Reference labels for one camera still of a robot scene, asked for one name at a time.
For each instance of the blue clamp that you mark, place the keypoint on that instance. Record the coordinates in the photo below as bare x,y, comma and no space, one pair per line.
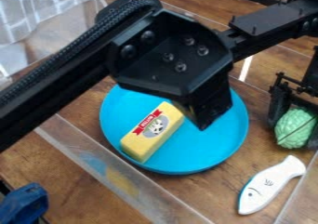
25,205

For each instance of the green bitter gourd toy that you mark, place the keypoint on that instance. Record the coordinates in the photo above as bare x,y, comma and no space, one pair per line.
295,127

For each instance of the white grid cloth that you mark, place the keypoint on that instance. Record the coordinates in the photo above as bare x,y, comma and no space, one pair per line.
21,15

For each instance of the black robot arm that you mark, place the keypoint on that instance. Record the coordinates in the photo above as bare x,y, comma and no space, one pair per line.
157,52

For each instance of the blue round plate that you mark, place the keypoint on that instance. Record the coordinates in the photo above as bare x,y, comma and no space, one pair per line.
192,150

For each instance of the yellow butter block toy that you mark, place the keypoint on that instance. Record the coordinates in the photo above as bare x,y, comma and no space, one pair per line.
149,135

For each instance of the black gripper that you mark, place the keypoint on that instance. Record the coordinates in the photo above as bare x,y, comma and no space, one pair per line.
285,94

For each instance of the white wooden fish toy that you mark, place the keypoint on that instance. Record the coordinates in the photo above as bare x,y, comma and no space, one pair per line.
267,184

